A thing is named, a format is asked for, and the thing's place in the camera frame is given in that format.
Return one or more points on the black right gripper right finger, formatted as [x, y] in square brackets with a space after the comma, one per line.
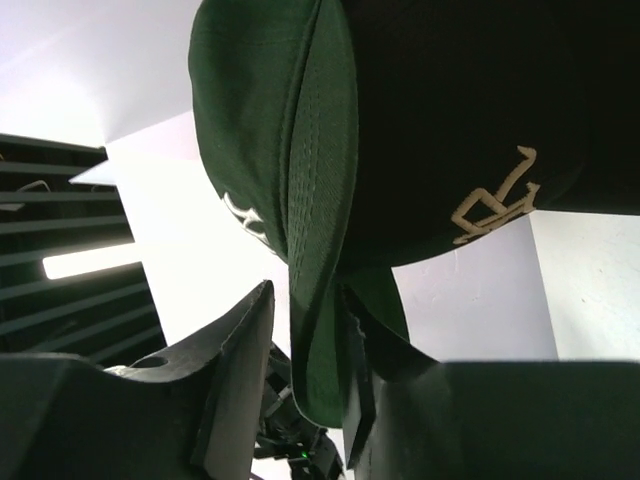
[409, 416]

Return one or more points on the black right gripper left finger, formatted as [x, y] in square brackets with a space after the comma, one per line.
[188, 411]

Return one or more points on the black cap gold logo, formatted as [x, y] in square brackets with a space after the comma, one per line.
[475, 113]

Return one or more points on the dark green NY cap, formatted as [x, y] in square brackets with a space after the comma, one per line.
[276, 119]

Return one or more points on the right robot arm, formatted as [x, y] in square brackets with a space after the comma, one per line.
[300, 440]

